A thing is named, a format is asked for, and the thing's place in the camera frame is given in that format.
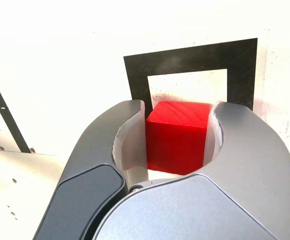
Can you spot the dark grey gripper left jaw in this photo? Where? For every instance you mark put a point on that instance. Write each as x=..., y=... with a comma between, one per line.
x=89, y=155

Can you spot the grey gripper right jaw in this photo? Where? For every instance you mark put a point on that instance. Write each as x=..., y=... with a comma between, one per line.
x=247, y=175

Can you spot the red cube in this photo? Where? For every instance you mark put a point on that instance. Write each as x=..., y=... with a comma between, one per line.
x=177, y=140

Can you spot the black tape square outline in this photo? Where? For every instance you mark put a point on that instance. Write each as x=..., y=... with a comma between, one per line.
x=139, y=75

